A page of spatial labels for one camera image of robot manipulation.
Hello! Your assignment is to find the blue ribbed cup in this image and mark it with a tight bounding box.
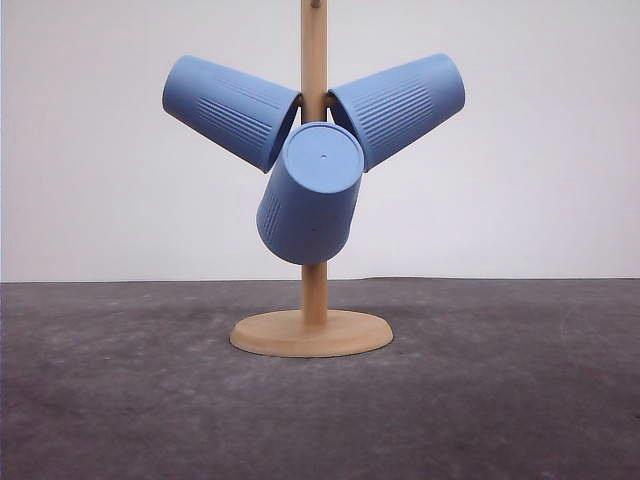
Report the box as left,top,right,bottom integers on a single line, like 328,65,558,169
162,55,302,173
256,121,364,265
327,54,467,172

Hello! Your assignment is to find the wooden mug tree stand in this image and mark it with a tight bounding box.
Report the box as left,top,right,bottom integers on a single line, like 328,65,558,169
230,0,394,359

